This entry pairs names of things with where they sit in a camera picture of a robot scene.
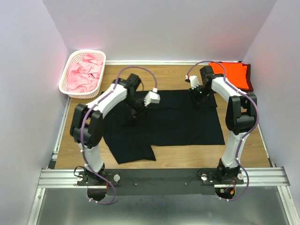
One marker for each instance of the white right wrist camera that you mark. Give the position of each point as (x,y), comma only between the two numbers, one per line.
(194,82)

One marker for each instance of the maroon folded t-shirt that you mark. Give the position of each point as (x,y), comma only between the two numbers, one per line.
(241,77)

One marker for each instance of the black t-shirt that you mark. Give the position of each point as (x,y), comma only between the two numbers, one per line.
(176,121)

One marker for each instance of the aluminium front rail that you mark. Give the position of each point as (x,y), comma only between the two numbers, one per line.
(256,177)

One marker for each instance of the orange folded t-shirt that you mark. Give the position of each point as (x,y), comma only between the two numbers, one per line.
(229,70)

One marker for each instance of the aluminium back rail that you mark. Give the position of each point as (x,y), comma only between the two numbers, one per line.
(150,62)

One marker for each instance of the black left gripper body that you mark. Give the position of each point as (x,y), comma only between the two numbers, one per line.
(137,105)

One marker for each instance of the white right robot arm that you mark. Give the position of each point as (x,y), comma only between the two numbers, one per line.
(241,116)

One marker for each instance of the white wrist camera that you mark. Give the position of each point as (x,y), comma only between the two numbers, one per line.
(194,82)
(151,98)

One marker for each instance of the pink plastic laundry basket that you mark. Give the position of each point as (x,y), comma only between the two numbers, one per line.
(75,57)

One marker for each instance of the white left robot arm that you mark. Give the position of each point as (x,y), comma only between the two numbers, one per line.
(87,127)

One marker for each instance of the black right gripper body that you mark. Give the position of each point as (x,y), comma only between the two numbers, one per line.
(198,94)

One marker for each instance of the pink crumpled t-shirt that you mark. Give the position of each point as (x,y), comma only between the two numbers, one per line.
(83,76)

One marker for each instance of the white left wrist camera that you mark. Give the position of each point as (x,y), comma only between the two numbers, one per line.
(151,98)

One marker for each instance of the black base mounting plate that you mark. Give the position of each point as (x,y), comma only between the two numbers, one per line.
(126,182)

